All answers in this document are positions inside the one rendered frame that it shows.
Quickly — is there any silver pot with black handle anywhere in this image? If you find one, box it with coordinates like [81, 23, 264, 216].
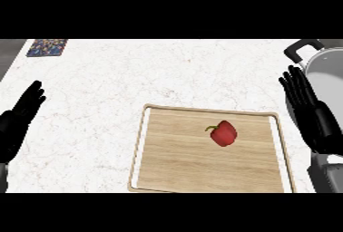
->
[282, 38, 343, 121]

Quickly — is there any wooden tray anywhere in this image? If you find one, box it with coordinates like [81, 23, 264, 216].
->
[125, 103, 296, 194]

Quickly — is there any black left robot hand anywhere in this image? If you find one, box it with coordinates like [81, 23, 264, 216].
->
[0, 80, 48, 166]

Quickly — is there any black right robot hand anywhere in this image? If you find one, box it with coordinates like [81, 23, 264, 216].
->
[277, 64, 343, 157]

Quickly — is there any red bell pepper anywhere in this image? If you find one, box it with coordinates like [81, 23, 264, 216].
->
[203, 120, 237, 148]

